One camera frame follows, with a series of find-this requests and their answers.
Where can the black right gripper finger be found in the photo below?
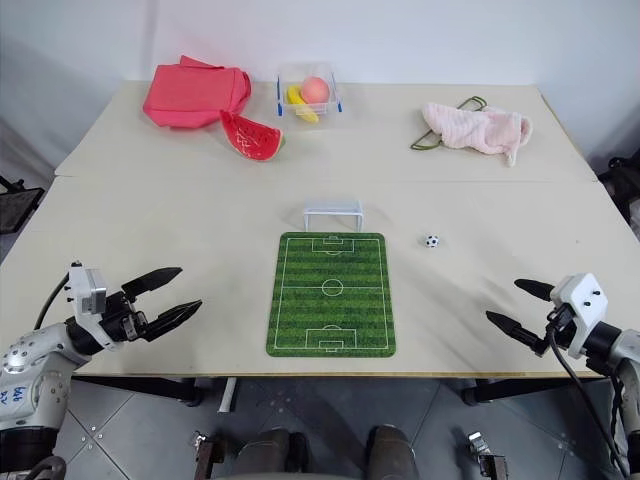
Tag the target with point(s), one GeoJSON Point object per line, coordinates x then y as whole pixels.
{"type": "Point", "coordinates": [515, 329]}
{"type": "Point", "coordinates": [534, 289]}

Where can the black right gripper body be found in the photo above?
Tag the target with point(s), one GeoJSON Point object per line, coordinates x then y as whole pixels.
{"type": "Point", "coordinates": [559, 325]}

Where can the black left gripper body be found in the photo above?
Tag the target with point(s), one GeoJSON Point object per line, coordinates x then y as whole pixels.
{"type": "Point", "coordinates": [120, 317]}

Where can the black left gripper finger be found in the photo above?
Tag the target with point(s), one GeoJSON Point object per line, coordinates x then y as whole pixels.
{"type": "Point", "coordinates": [152, 280]}
{"type": "Point", "coordinates": [175, 314]}

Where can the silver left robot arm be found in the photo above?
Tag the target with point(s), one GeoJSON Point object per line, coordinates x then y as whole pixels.
{"type": "Point", "coordinates": [30, 365]}

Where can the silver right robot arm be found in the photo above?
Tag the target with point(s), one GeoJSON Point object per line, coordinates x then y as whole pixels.
{"type": "Point", "coordinates": [617, 355]}

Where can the small soccer ball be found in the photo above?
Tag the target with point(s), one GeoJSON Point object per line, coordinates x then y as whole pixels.
{"type": "Point", "coordinates": [432, 240]}

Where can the green soccer field mat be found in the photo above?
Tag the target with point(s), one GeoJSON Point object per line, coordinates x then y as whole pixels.
{"type": "Point", "coordinates": [331, 295]}

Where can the small white goal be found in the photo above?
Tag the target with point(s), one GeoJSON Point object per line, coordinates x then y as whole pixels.
{"type": "Point", "coordinates": [333, 209]}

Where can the white table leg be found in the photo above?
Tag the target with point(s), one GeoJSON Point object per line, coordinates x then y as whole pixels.
{"type": "Point", "coordinates": [228, 395]}

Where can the black equipment beside table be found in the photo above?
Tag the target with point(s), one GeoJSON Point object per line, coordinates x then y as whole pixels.
{"type": "Point", "coordinates": [622, 182]}

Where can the black mesh chair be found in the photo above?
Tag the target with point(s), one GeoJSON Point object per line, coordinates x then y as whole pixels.
{"type": "Point", "coordinates": [15, 202]}

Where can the dark rounded shape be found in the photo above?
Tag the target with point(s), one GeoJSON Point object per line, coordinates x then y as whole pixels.
{"type": "Point", "coordinates": [392, 452]}
{"type": "Point", "coordinates": [270, 452]}

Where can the pink fluffy towel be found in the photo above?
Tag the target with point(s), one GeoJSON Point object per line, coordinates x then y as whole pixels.
{"type": "Point", "coordinates": [475, 129]}

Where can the toy watermelon slice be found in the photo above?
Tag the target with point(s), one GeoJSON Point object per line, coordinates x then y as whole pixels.
{"type": "Point", "coordinates": [249, 137]}

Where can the red folded cloth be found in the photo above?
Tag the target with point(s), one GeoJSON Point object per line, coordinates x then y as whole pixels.
{"type": "Point", "coordinates": [192, 95]}

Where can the yellow toy banana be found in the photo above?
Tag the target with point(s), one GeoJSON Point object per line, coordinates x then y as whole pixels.
{"type": "Point", "coordinates": [296, 96]}

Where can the clear plastic basket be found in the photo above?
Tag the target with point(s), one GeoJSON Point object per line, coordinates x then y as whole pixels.
{"type": "Point", "coordinates": [310, 92]}

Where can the pink toy peach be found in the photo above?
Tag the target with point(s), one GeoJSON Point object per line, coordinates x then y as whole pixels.
{"type": "Point", "coordinates": [315, 89]}

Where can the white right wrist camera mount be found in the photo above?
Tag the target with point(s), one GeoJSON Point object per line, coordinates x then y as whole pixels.
{"type": "Point", "coordinates": [582, 305]}

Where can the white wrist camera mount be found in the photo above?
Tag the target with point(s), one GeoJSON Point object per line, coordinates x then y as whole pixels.
{"type": "Point", "coordinates": [582, 305]}
{"type": "Point", "coordinates": [89, 295]}

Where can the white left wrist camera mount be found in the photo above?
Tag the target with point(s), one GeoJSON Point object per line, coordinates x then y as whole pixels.
{"type": "Point", "coordinates": [89, 295]}

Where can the black table frame bar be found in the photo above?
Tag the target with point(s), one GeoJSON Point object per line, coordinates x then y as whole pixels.
{"type": "Point", "coordinates": [145, 389]}
{"type": "Point", "coordinates": [525, 389]}

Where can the metal bracket under table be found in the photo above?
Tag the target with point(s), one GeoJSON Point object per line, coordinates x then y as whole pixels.
{"type": "Point", "coordinates": [487, 457]}
{"type": "Point", "coordinates": [205, 455]}

